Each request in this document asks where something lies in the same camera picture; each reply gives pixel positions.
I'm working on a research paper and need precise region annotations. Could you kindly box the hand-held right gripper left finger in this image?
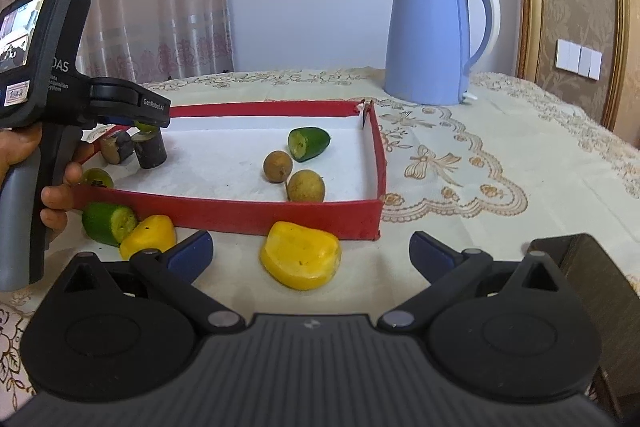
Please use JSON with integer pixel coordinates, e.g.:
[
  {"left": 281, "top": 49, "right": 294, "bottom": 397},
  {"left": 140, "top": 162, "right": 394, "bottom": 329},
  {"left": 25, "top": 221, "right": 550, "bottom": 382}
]
[{"left": 59, "top": 228, "right": 247, "bottom": 336}]

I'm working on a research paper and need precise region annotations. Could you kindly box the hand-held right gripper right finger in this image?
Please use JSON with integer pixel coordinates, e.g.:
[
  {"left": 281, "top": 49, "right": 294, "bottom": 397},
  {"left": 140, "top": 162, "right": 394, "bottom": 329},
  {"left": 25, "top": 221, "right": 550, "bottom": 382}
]
[{"left": 377, "top": 230, "right": 572, "bottom": 336}]

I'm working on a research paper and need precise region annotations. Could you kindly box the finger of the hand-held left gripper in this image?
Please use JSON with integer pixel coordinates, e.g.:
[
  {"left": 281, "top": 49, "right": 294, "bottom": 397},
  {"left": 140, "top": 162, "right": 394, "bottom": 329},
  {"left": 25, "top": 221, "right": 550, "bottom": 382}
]
[{"left": 90, "top": 77, "right": 172, "bottom": 130}]

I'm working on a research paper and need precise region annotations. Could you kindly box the dark eggplant piece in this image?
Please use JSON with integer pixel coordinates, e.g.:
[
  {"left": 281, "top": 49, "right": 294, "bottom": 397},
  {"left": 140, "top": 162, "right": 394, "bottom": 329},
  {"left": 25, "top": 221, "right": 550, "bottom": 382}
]
[
  {"left": 131, "top": 129, "right": 168, "bottom": 170},
  {"left": 100, "top": 132, "right": 136, "bottom": 166}
]

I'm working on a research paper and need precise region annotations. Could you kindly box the red cardboard box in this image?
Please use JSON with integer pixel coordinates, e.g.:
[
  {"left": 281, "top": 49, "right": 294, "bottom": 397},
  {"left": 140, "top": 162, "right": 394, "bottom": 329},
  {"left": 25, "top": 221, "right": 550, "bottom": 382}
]
[{"left": 72, "top": 99, "right": 387, "bottom": 242}]

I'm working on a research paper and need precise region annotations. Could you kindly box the brown longan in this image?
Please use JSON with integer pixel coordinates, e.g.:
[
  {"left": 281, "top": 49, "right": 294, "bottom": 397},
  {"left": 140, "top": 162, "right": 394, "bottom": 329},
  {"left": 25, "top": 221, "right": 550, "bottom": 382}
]
[
  {"left": 286, "top": 169, "right": 326, "bottom": 203},
  {"left": 263, "top": 150, "right": 294, "bottom": 184}
]

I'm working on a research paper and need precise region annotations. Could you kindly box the person's left hand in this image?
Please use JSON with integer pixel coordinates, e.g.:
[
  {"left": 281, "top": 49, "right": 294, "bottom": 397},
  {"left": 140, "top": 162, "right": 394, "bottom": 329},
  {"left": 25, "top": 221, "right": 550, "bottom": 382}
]
[{"left": 0, "top": 124, "right": 96, "bottom": 233}]

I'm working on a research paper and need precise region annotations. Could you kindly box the small yellow pepper piece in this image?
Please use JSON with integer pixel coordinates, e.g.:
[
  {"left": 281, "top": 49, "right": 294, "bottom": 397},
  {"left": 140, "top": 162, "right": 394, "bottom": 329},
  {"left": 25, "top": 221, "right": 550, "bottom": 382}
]
[{"left": 119, "top": 214, "right": 178, "bottom": 261}]

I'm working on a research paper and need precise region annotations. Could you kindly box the green cucumber chunk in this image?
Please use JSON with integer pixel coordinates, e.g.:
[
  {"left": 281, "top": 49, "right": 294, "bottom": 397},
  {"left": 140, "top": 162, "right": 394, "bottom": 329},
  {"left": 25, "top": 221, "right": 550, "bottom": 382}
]
[{"left": 81, "top": 202, "right": 139, "bottom": 247}]

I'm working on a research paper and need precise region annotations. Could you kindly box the large yellow pepper piece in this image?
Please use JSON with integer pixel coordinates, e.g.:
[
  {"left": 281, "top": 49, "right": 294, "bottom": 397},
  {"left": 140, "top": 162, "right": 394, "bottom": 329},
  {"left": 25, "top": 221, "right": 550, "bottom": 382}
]
[{"left": 259, "top": 221, "right": 343, "bottom": 292}]

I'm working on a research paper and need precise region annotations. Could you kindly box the black smartphone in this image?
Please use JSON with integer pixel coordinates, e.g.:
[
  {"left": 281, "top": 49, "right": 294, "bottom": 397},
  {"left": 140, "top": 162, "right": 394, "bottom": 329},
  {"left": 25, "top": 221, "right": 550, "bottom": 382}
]
[{"left": 527, "top": 233, "right": 640, "bottom": 408}]

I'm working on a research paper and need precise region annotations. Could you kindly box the green cucumber half with tip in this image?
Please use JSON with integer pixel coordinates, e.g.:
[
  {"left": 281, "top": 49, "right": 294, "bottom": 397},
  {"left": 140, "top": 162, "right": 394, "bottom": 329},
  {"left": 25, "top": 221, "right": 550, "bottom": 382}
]
[{"left": 287, "top": 127, "right": 332, "bottom": 164}]

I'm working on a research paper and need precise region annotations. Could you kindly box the blue electric kettle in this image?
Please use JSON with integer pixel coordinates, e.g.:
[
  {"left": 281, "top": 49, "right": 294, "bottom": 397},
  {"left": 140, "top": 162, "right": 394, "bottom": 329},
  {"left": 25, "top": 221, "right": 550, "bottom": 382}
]
[{"left": 383, "top": 0, "right": 502, "bottom": 106}]

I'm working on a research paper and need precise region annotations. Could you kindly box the white wall switch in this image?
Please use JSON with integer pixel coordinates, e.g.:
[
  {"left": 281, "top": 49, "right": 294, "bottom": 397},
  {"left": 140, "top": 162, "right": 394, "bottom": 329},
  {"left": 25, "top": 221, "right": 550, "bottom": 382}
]
[{"left": 556, "top": 38, "right": 604, "bottom": 82}]

